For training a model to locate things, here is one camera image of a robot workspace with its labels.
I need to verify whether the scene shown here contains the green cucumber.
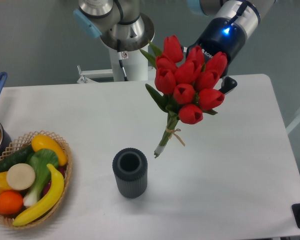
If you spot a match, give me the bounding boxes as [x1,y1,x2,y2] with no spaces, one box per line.
[0,145,34,173]

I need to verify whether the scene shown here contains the green bok choy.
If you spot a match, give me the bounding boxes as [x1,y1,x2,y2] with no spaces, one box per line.
[23,148,59,208]

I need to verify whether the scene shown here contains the dark grey ribbed vase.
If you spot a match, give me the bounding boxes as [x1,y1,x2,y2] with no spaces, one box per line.
[112,147,148,199]

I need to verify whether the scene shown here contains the beige round disc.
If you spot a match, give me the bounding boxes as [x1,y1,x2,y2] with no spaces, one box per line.
[6,163,36,191]

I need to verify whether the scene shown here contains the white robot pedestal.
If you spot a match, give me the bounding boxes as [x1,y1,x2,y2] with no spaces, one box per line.
[76,14,156,84]

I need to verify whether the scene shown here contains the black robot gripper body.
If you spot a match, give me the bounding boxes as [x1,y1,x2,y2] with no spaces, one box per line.
[186,18,246,65]

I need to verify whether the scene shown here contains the yellow squash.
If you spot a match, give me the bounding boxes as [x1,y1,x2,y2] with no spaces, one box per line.
[31,134,68,166]

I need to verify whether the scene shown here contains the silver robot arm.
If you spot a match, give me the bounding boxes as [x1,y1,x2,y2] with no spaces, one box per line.
[73,0,274,83]

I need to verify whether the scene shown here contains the red vegetable in basket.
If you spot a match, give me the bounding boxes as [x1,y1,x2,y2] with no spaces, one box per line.
[41,166,66,197]

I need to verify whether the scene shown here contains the red tulip bouquet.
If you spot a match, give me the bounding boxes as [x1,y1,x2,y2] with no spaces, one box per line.
[141,35,228,158]

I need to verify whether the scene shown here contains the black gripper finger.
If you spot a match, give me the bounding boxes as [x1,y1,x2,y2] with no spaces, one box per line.
[219,76,238,95]

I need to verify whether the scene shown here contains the yellow banana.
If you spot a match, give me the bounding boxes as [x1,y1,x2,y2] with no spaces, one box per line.
[12,163,65,227]

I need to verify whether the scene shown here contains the woven wicker basket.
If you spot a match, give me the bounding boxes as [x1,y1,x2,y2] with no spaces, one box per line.
[0,130,73,230]

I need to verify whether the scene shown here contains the orange fruit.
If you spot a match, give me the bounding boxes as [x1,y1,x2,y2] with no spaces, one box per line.
[0,190,23,215]

